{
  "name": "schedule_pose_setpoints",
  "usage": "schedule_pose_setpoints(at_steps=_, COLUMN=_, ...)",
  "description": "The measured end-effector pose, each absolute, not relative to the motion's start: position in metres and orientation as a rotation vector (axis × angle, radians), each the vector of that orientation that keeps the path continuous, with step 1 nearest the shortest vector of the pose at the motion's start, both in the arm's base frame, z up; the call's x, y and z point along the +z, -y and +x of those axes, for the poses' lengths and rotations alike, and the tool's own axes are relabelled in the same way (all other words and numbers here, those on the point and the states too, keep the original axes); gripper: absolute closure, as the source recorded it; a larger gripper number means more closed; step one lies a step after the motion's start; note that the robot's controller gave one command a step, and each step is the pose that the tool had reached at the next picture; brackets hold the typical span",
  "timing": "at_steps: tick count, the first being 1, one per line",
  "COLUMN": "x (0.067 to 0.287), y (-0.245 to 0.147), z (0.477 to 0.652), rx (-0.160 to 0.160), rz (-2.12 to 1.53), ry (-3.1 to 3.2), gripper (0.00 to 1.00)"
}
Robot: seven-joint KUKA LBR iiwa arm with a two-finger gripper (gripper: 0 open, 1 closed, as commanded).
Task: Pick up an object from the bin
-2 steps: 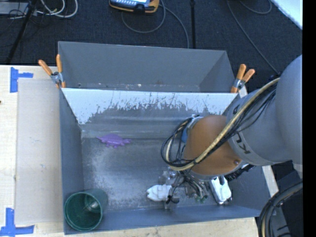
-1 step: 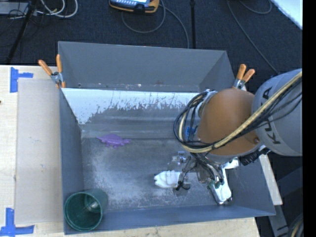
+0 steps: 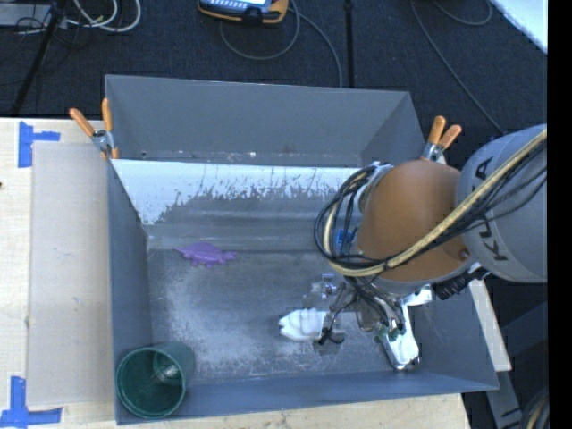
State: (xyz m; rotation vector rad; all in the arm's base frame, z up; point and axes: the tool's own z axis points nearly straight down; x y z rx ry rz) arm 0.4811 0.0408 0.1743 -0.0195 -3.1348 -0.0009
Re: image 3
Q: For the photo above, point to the pale wood flat board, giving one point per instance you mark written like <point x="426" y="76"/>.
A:
<point x="67" y="262"/>

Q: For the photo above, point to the dark green plastic cup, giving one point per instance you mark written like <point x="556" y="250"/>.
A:
<point x="152" y="382"/>

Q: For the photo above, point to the grey metal bin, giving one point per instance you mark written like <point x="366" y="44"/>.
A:
<point x="250" y="311"/>

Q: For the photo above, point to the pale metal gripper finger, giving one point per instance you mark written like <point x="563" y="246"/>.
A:
<point x="322" y="286"/>
<point x="331" y="329"/>

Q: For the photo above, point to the purple toy animal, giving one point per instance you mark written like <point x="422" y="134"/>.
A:
<point x="206" y="254"/>

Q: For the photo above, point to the black cylinder on white bracket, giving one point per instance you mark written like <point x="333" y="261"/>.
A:
<point x="458" y="284"/>

